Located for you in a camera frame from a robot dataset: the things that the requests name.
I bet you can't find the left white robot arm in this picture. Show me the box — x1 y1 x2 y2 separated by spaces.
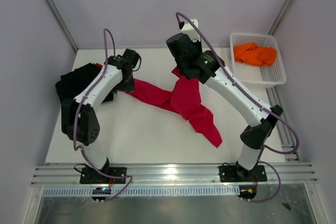
61 49 142 183

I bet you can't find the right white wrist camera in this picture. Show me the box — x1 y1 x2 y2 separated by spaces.
179 21 201 42

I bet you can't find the aluminium front rail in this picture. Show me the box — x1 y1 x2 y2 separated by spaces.
31 162 318 186

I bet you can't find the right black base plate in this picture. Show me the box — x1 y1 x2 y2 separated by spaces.
218 163 268 183

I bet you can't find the white perforated plastic basket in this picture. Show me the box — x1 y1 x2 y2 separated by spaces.
229 33 287 89

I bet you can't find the left black controller board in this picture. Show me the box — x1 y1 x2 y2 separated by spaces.
91 186 111 202

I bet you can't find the magenta t shirt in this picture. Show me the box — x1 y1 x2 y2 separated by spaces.
128 68 223 148

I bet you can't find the aluminium side rail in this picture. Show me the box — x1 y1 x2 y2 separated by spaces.
266 86 301 163

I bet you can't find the black controller board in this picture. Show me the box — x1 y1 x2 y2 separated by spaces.
238 186 257 200
91 186 111 202

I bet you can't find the black folded t shirt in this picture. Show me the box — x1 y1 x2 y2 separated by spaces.
55 71 100 104

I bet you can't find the red folded t shirt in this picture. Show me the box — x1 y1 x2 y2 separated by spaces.
73 63 102 72

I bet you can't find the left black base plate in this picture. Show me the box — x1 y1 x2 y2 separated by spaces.
80 167 127 184

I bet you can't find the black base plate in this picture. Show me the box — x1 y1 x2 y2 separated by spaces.
218 163 268 183
80 167 127 184

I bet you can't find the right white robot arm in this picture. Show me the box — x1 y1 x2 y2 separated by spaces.
166 33 283 182

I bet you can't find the orange t shirt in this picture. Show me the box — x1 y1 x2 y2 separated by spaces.
233 42 277 67

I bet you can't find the right black controller board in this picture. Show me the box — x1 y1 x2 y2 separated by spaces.
238 186 257 200

